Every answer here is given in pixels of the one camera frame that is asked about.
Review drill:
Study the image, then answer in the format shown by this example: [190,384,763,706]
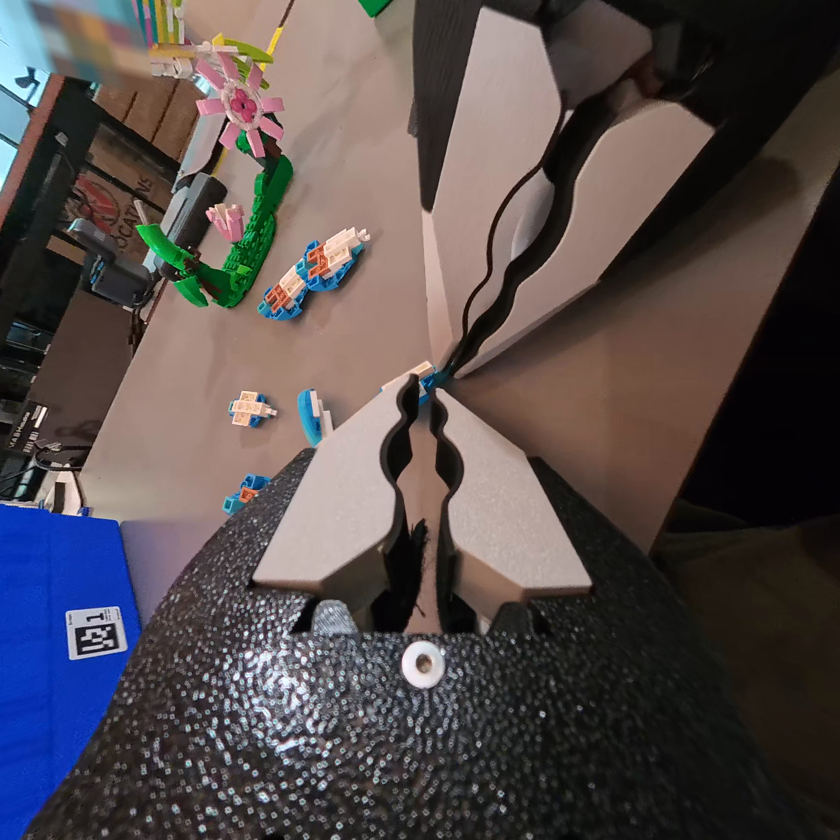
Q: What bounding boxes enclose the dark shelf rack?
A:
[0,72,102,349]

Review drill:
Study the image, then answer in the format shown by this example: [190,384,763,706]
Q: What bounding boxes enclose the black cable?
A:
[26,438,89,473]

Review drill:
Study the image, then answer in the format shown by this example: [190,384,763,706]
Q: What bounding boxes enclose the blue plastic bin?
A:
[0,502,144,840]

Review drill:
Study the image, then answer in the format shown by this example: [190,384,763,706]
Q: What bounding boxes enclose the small pink lego tulip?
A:
[205,202,246,249]

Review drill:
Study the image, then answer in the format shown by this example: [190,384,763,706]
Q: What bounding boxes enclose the black cardboard box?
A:
[0,399,52,462]

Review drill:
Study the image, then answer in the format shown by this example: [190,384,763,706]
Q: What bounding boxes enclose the white blue curved lego piece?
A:
[297,388,336,442]

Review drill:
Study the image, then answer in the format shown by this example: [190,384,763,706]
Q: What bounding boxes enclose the green lego leaves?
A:
[136,222,221,308]

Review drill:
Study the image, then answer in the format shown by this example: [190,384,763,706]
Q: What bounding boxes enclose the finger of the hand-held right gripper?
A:
[422,5,573,368]
[451,98,718,382]

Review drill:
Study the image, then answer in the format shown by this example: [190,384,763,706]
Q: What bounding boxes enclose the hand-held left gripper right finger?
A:
[428,387,596,619]

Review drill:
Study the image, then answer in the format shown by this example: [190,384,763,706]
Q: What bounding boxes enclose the small white blue lego assembly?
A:
[228,390,278,429]

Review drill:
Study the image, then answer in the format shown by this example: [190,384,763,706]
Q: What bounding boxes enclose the grey black device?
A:
[161,174,228,266]

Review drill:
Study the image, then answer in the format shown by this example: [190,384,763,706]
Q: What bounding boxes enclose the blue white orange lego assembly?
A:
[222,474,273,519]
[257,262,315,324]
[302,225,372,294]

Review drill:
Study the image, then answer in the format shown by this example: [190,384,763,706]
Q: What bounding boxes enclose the white printed tag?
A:
[64,605,129,662]

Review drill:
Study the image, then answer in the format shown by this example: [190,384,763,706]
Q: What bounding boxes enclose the pink lego flower green stem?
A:
[196,51,294,311]

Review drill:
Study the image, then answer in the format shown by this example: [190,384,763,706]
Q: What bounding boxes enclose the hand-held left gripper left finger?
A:
[251,377,422,623]

